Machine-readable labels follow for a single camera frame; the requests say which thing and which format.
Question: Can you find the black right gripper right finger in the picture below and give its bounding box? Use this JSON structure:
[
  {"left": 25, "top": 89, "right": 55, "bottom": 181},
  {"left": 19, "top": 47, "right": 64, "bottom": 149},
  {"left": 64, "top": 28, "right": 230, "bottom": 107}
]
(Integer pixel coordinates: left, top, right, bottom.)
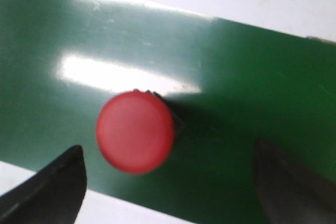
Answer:
[{"left": 253, "top": 139, "right": 335, "bottom": 223}]

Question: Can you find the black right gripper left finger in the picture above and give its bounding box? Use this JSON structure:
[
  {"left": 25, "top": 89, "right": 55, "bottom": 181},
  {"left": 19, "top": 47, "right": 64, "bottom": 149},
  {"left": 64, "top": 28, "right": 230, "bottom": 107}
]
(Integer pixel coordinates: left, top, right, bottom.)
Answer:
[{"left": 1, "top": 145, "right": 87, "bottom": 223}]

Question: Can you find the red mushroom push button switch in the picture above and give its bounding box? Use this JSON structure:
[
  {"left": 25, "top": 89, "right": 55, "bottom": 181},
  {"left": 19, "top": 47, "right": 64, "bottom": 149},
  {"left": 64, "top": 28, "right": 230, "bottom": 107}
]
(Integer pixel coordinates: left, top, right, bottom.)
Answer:
[{"left": 96, "top": 89, "right": 184, "bottom": 175}]

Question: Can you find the green conveyor belt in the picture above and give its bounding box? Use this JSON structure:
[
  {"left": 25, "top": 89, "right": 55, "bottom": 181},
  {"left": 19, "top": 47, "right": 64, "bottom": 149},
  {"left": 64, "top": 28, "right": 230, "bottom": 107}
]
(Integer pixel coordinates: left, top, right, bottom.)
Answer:
[{"left": 1, "top": 0, "right": 335, "bottom": 223}]

